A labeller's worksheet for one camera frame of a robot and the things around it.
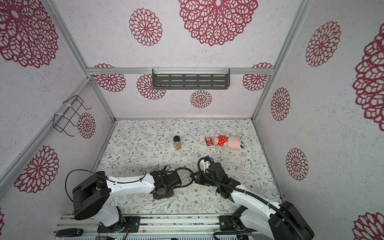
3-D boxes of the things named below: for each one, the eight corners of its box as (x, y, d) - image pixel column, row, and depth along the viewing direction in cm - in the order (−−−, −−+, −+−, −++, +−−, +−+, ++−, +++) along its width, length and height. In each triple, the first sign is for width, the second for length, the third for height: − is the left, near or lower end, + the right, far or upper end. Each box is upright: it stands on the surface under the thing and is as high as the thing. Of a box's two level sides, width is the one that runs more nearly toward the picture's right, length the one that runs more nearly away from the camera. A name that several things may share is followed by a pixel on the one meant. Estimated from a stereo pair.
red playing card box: (206, 148, 106) (207, 146, 104) (204, 139, 111) (204, 137, 109) (214, 147, 106) (214, 145, 105) (211, 138, 111) (211, 136, 109)
